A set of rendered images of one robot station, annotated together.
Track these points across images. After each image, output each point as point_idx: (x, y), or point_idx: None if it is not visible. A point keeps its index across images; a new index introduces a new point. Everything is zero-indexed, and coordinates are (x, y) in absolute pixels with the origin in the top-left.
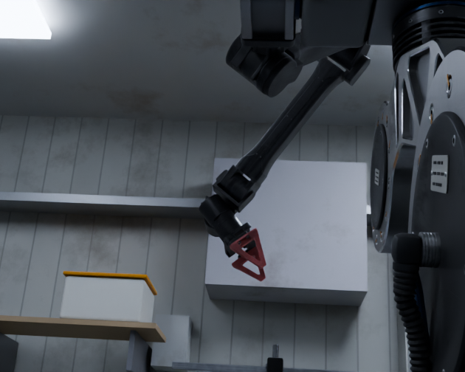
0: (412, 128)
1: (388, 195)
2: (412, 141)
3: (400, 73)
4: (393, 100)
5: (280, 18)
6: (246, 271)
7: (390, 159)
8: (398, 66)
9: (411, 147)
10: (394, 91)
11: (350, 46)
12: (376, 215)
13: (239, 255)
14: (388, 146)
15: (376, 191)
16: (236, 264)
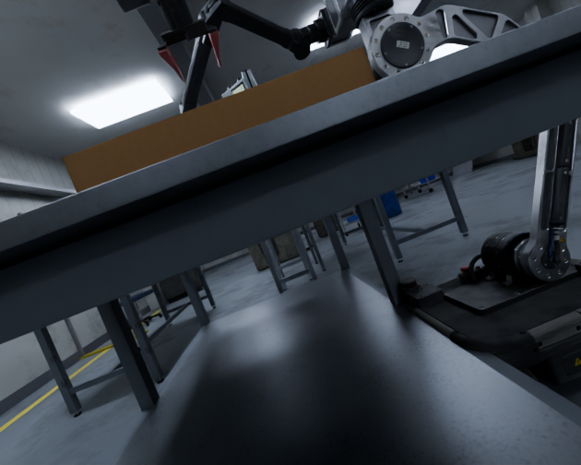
0: (457, 34)
1: (428, 54)
2: (475, 39)
3: (448, 10)
4: (432, 17)
5: None
6: (175, 65)
7: (430, 41)
8: (443, 6)
9: (447, 41)
10: (435, 14)
11: None
12: (401, 61)
13: (214, 45)
14: (424, 34)
15: (399, 51)
16: (169, 53)
